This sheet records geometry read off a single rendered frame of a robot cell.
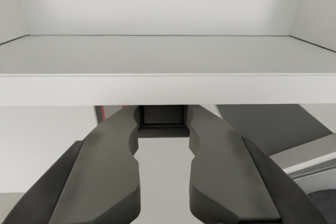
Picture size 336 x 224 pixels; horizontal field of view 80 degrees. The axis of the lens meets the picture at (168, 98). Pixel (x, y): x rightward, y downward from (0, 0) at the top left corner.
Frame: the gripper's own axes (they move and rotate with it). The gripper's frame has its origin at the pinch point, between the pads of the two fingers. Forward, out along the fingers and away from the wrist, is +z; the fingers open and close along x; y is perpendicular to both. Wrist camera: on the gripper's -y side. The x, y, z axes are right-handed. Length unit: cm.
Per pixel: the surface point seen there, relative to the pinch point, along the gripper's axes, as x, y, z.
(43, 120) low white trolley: -17.8, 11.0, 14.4
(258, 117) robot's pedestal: 27, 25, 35
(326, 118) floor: 103, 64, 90
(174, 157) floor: 9, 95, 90
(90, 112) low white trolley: -10.7, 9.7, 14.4
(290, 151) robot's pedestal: 25.1, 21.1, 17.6
